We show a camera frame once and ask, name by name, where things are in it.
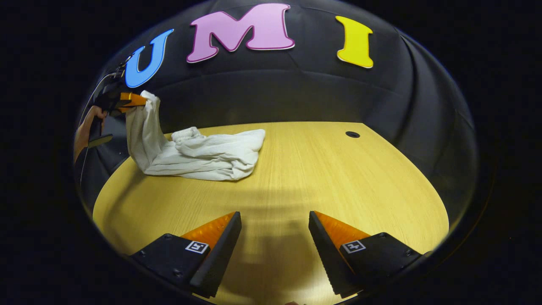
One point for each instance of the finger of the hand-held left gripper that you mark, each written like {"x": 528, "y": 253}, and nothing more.
{"x": 126, "y": 109}
{"x": 133, "y": 99}

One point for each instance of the black backdrop cloth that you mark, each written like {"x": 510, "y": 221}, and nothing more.
{"x": 296, "y": 93}

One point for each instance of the white jeans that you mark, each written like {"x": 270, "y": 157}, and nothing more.
{"x": 203, "y": 156}

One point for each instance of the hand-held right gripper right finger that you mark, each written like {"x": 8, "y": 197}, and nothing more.
{"x": 328, "y": 254}

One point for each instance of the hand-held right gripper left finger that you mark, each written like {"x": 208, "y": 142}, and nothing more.
{"x": 222, "y": 258}

